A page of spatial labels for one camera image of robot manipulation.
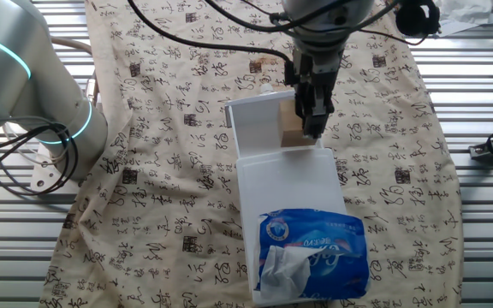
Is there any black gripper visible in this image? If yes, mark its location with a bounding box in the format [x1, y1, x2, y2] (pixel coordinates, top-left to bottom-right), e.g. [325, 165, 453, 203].
[293, 46, 344, 139]

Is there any light wooden block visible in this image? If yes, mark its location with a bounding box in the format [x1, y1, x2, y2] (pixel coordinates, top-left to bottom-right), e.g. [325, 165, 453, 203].
[278, 100, 316, 149]

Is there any white plastic drawer with knob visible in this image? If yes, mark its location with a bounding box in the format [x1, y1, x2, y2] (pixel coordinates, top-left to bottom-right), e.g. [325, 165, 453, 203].
[223, 83, 323, 160]

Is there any white plastic drawer cabinet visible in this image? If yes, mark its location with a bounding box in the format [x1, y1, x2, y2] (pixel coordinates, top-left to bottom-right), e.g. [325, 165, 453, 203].
[235, 147, 361, 307]

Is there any blue tissue pack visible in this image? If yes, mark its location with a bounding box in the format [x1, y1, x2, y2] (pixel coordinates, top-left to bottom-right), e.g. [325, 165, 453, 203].
[254, 208, 371, 300]

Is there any white tissue sheet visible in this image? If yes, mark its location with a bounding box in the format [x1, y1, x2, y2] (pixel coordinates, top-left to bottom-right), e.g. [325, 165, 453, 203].
[259, 246, 312, 300]

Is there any beige cloth with black calligraphy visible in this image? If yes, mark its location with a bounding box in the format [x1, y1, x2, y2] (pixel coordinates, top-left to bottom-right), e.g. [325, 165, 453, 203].
[39, 0, 464, 308]

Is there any white crumpled sheet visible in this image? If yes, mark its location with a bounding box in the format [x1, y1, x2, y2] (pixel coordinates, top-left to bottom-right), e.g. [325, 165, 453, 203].
[437, 0, 493, 39]

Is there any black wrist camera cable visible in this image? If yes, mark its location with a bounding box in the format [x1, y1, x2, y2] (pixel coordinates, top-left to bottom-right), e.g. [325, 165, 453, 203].
[203, 0, 401, 36]

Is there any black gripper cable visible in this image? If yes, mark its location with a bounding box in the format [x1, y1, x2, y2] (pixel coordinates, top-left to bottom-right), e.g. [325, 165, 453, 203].
[126, 0, 299, 86]

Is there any wrist-mounted camera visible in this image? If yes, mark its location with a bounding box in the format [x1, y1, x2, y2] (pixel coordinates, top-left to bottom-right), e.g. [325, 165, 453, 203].
[395, 0, 441, 39]

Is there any grey cable hose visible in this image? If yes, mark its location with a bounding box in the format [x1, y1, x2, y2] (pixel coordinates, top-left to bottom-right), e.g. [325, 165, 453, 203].
[50, 36, 98, 108]

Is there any black cable loop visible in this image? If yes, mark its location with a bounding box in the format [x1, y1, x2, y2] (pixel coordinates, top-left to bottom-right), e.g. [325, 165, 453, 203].
[0, 121, 80, 198]

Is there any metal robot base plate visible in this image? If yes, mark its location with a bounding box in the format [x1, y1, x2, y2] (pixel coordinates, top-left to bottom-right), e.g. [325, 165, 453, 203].
[30, 143, 81, 194]

